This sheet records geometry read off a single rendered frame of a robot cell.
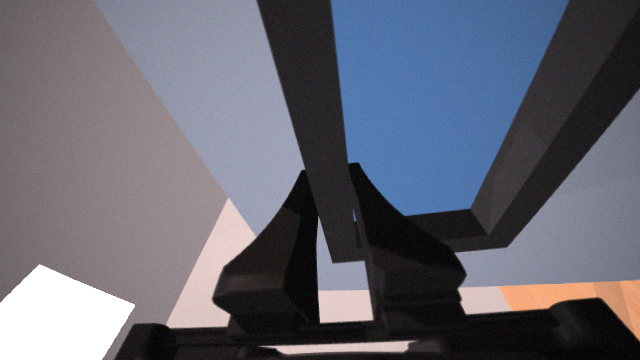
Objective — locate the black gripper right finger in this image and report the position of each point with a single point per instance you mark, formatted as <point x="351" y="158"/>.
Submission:
<point x="413" y="278"/>

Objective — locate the dark grey flat board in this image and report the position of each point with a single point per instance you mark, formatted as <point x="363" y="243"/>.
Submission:
<point x="210" y="63"/>

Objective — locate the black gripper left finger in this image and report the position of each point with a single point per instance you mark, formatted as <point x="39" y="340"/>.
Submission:
<point x="272" y="285"/>

